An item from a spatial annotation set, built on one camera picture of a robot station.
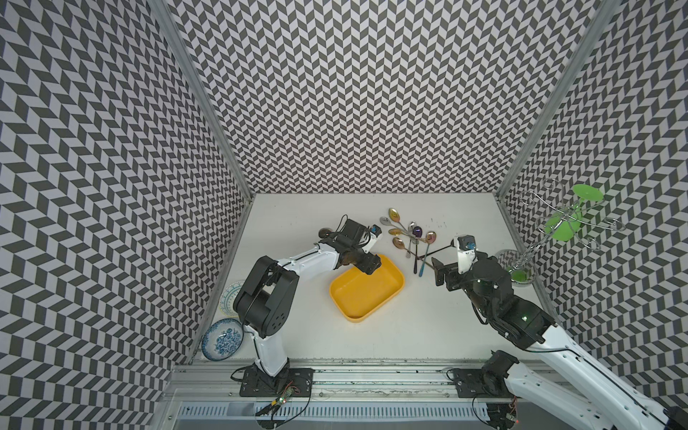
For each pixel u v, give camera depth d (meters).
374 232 0.84
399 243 1.03
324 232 1.05
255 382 0.65
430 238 1.02
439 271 0.65
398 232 1.08
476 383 0.74
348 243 0.74
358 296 0.89
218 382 0.75
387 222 1.11
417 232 1.05
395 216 1.12
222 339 0.80
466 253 0.61
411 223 1.05
